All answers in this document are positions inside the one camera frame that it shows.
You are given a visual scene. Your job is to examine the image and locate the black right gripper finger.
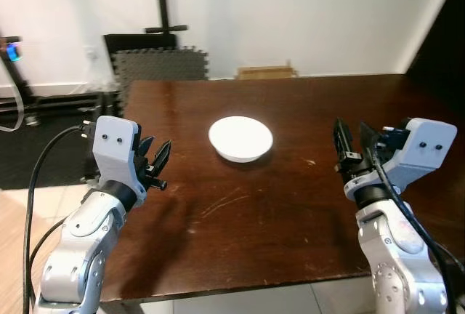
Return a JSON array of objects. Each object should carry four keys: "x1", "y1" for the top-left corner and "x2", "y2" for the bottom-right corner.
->
[
  {"x1": 359, "y1": 121, "x2": 381, "y2": 161},
  {"x1": 333, "y1": 118, "x2": 355, "y2": 168}
]

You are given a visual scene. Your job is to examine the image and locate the white round bowl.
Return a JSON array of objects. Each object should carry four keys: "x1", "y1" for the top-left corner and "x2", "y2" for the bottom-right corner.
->
[{"x1": 209, "y1": 116, "x2": 274, "y2": 164}]

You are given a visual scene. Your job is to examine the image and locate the grey foam puzzle mat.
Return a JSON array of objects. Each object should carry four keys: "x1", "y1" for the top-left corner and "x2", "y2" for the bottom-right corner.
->
[{"x1": 115, "y1": 47, "x2": 210, "y2": 93}]

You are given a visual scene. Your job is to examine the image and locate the brown cardboard box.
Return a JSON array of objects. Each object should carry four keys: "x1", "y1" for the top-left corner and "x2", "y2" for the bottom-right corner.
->
[{"x1": 235, "y1": 63, "x2": 298, "y2": 81}]

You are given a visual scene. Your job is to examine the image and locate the black flat board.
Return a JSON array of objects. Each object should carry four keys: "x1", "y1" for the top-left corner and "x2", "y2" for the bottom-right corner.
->
[{"x1": 103, "y1": 33, "x2": 179, "y2": 75}]

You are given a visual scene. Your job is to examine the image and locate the black floor mat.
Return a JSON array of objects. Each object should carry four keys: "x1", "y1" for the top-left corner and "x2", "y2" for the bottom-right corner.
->
[{"x1": 0, "y1": 113, "x2": 99, "y2": 190}]

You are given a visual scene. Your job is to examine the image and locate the black stand pole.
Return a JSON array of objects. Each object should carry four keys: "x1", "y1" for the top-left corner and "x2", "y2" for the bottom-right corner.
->
[{"x1": 144, "y1": 0, "x2": 189, "y2": 36}]

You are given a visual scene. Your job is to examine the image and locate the black device with blue light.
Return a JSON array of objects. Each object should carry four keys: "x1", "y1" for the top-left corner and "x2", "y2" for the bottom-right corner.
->
[{"x1": 0, "y1": 35, "x2": 23, "y2": 63}]

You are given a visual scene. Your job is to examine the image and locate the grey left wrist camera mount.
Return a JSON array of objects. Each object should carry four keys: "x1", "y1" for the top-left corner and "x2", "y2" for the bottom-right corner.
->
[{"x1": 92, "y1": 116, "x2": 141, "y2": 188}]

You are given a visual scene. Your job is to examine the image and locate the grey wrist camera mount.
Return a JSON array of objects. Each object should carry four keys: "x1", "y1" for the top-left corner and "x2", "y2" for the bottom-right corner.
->
[
  {"x1": 92, "y1": 116, "x2": 141, "y2": 188},
  {"x1": 381, "y1": 118, "x2": 458, "y2": 192}
]

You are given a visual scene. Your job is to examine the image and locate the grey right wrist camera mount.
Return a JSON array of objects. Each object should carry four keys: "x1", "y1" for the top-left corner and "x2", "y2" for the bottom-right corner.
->
[{"x1": 381, "y1": 118, "x2": 458, "y2": 192}]

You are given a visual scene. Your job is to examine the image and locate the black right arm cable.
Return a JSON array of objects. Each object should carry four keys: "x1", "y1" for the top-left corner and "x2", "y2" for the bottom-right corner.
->
[{"x1": 363, "y1": 140, "x2": 465, "y2": 314}]

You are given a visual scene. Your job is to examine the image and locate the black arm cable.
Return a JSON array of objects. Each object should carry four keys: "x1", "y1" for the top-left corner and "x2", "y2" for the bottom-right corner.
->
[
  {"x1": 22, "y1": 122, "x2": 98, "y2": 314},
  {"x1": 363, "y1": 140, "x2": 465, "y2": 314}
]

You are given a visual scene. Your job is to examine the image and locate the black low rail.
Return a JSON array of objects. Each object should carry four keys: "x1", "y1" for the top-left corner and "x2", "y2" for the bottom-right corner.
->
[{"x1": 0, "y1": 92, "x2": 121, "y2": 118}]

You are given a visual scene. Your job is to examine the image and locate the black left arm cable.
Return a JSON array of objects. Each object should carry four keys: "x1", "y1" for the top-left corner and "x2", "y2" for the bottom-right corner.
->
[{"x1": 22, "y1": 122, "x2": 98, "y2": 314}]

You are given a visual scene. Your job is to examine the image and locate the white strap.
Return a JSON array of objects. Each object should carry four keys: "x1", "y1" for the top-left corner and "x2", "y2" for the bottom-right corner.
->
[{"x1": 0, "y1": 58, "x2": 28, "y2": 132}]

